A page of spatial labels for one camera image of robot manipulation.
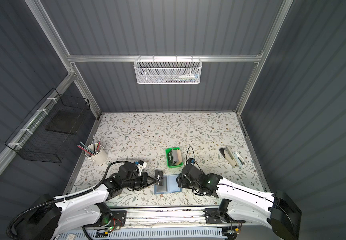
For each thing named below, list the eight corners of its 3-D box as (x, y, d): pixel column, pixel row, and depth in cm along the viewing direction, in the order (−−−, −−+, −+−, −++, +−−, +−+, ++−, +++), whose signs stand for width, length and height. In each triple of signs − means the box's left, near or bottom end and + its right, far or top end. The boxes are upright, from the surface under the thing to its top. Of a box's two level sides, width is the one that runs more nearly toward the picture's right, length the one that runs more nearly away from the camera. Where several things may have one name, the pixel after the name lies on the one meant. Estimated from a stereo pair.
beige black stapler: (233, 168, 93) (234, 166, 90) (219, 150, 101) (220, 148, 98) (239, 164, 94) (241, 162, 92) (225, 147, 102) (227, 145, 100)
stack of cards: (167, 166, 94) (167, 163, 90) (168, 153, 100) (167, 149, 96) (182, 166, 94) (182, 163, 90) (181, 153, 100) (181, 149, 96)
